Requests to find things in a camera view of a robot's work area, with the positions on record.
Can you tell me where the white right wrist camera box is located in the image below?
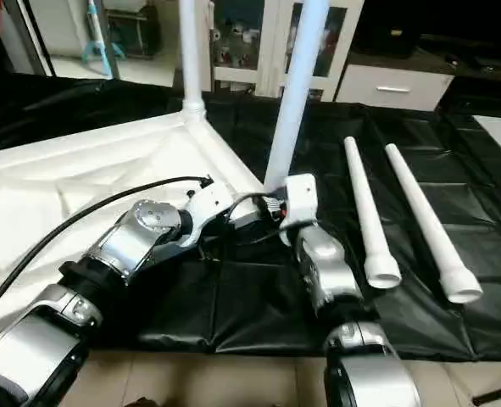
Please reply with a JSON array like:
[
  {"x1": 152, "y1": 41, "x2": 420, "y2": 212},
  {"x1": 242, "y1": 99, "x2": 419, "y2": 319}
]
[{"x1": 277, "y1": 174, "x2": 319, "y2": 247}]

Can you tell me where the dark low sideboard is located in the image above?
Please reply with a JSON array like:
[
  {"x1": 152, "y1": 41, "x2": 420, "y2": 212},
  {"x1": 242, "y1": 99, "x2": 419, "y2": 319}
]
[{"x1": 352, "y1": 0, "x2": 501, "y2": 115}]

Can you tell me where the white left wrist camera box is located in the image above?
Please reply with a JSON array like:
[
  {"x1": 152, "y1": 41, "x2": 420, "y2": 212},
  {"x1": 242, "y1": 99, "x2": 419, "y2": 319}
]
[{"x1": 181, "y1": 182, "x2": 236, "y2": 247}]

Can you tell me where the black tripod leg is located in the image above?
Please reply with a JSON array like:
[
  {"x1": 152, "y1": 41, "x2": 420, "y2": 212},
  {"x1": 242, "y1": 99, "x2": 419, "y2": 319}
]
[{"x1": 470, "y1": 382, "x2": 501, "y2": 407}]

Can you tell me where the light blue stand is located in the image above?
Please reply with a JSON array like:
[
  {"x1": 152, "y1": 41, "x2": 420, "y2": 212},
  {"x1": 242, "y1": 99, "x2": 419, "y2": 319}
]
[{"x1": 81, "y1": 0, "x2": 128, "y2": 79}]

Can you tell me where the white glass door cabinet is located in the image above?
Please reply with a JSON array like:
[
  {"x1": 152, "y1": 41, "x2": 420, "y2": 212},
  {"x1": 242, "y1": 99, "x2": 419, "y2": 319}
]
[{"x1": 208, "y1": 0, "x2": 365, "y2": 103}]

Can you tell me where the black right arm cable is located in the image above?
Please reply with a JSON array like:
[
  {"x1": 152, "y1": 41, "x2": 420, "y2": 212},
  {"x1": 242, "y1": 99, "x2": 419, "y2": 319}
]
[{"x1": 229, "y1": 191, "x2": 292, "y2": 248}]

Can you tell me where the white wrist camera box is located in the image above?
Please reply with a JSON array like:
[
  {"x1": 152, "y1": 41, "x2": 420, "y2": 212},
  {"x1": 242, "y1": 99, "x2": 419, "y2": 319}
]
[
  {"x1": 277, "y1": 174, "x2": 319, "y2": 247},
  {"x1": 181, "y1": 182, "x2": 236, "y2": 247}
]

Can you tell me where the black work mat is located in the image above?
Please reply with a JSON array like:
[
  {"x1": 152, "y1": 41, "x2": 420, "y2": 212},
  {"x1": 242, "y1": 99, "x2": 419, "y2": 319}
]
[{"x1": 0, "y1": 72, "x2": 501, "y2": 361}]

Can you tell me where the white drawer unit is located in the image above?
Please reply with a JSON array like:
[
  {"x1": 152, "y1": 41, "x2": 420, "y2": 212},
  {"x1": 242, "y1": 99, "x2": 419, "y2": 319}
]
[{"x1": 335, "y1": 64, "x2": 454, "y2": 113}]

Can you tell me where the white plastic table top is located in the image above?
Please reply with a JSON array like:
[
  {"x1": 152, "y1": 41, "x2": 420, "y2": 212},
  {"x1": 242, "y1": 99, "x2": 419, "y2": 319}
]
[{"x1": 0, "y1": 110, "x2": 272, "y2": 332}]

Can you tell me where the white plastic table leg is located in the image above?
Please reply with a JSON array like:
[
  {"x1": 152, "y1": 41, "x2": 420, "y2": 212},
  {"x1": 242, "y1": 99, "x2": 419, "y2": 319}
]
[
  {"x1": 177, "y1": 0, "x2": 209, "y2": 121},
  {"x1": 384, "y1": 142, "x2": 484, "y2": 304},
  {"x1": 343, "y1": 136, "x2": 402, "y2": 289},
  {"x1": 263, "y1": 0, "x2": 331, "y2": 192}
]

